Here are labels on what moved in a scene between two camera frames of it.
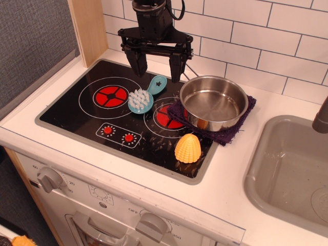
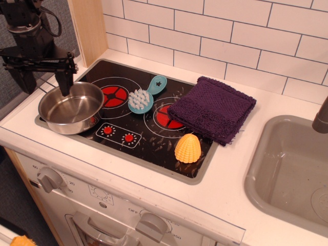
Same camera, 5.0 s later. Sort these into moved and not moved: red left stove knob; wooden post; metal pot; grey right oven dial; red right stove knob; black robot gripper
Moved: metal pot; black robot gripper
Not moved: red right stove knob; wooden post; red left stove knob; grey right oven dial
